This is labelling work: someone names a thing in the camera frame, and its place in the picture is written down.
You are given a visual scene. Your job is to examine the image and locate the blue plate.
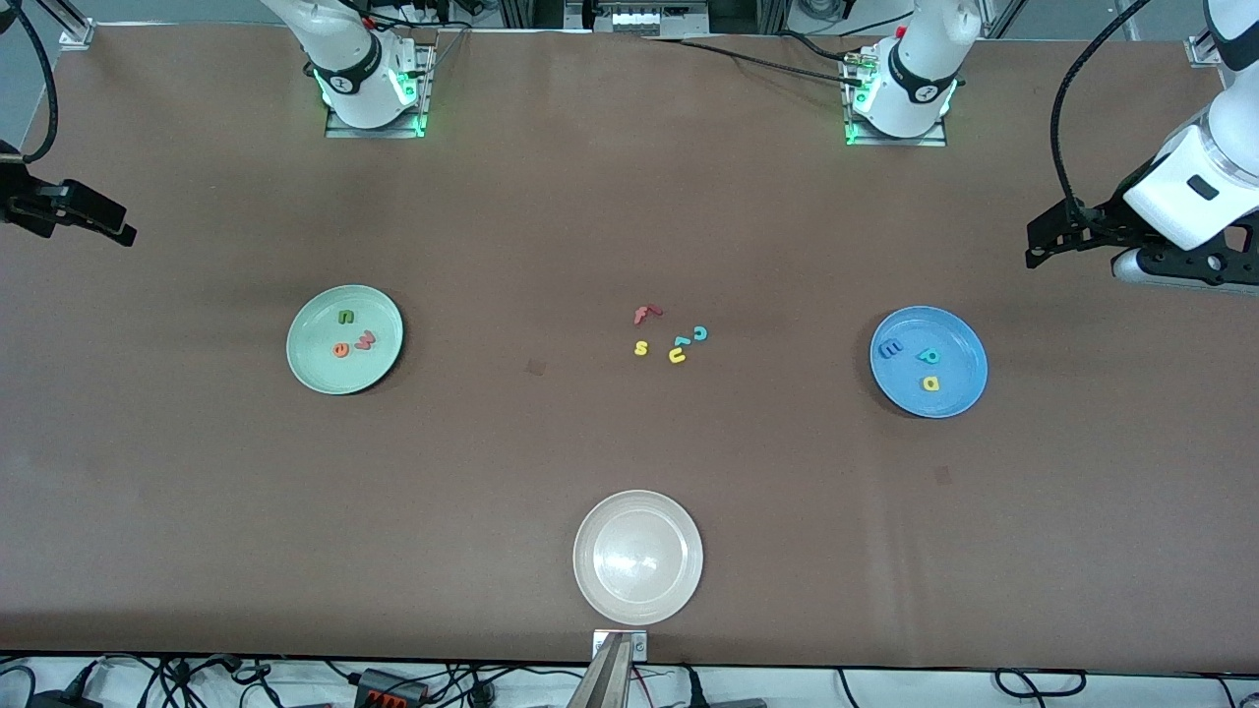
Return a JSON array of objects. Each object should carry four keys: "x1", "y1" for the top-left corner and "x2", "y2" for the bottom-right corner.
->
[{"x1": 869, "y1": 306, "x2": 989, "y2": 420}]

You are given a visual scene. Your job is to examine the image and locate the green plate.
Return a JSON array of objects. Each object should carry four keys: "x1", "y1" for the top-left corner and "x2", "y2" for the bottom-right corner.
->
[{"x1": 285, "y1": 285, "x2": 405, "y2": 396}]

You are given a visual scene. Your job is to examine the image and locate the brown table cover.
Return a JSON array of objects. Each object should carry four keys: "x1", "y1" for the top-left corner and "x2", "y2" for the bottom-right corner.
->
[{"x1": 0, "y1": 22, "x2": 1259, "y2": 678}]

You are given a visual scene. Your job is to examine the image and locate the grey control box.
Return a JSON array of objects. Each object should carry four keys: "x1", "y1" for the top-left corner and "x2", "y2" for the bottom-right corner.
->
[{"x1": 565, "y1": 0, "x2": 710, "y2": 36}]

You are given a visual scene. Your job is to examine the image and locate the beige plate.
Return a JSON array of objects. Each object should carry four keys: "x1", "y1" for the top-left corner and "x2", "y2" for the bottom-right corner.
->
[{"x1": 572, "y1": 490, "x2": 705, "y2": 626}]

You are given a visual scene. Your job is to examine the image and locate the black orange power strip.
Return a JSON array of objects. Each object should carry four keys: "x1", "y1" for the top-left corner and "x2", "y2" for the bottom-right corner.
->
[{"x1": 354, "y1": 668, "x2": 430, "y2": 708}]

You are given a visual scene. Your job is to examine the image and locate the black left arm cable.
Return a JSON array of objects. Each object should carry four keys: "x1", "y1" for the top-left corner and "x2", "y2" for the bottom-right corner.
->
[{"x1": 1049, "y1": 0, "x2": 1153, "y2": 213}]

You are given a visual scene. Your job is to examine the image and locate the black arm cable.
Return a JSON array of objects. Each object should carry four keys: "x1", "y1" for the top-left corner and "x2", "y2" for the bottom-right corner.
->
[
  {"x1": 1049, "y1": 0, "x2": 1153, "y2": 213},
  {"x1": 0, "y1": 0, "x2": 61, "y2": 164}
]

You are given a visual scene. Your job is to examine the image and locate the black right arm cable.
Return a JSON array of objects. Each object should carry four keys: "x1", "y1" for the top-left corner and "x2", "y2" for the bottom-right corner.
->
[{"x1": 0, "y1": 0, "x2": 61, "y2": 164}]

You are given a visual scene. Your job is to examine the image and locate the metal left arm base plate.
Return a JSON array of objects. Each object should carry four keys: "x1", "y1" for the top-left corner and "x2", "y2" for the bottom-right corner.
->
[{"x1": 843, "y1": 57, "x2": 951, "y2": 149}]

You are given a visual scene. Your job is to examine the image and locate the black cable across table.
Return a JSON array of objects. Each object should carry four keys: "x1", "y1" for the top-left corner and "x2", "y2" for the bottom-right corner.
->
[{"x1": 639, "y1": 29, "x2": 871, "y2": 89}]

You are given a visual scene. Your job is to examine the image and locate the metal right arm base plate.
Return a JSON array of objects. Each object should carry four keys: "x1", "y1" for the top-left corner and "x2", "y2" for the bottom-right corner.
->
[{"x1": 325, "y1": 37, "x2": 440, "y2": 140}]

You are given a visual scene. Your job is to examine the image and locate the black looped cable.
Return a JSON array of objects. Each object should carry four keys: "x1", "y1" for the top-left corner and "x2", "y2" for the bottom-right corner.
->
[{"x1": 992, "y1": 668, "x2": 1089, "y2": 700}]

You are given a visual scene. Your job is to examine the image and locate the metal bracket plate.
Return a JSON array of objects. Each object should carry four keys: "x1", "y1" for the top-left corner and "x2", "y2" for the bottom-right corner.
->
[{"x1": 592, "y1": 630, "x2": 649, "y2": 662}]

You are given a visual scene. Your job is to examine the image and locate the aluminium camera post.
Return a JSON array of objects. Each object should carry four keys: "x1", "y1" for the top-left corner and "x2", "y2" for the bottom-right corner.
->
[{"x1": 568, "y1": 632, "x2": 636, "y2": 708}]

